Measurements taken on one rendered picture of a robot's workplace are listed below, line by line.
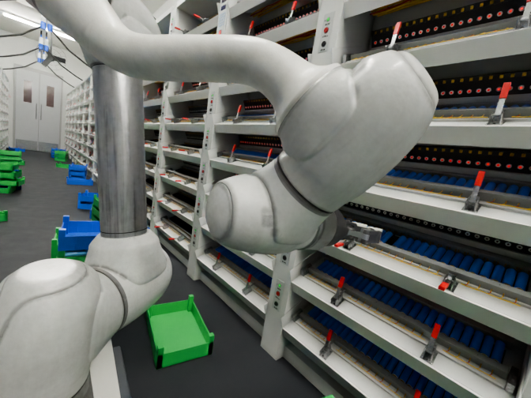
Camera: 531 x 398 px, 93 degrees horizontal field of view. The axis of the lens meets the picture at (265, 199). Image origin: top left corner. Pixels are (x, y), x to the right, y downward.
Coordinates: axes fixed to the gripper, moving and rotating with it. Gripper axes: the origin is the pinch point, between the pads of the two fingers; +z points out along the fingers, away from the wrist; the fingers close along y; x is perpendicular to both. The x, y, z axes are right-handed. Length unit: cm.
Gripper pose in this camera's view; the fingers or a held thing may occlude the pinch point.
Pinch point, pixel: (366, 231)
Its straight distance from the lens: 63.6
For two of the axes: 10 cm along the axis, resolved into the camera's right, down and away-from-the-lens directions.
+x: -2.6, 9.7, 0.5
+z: 7.1, 1.5, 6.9
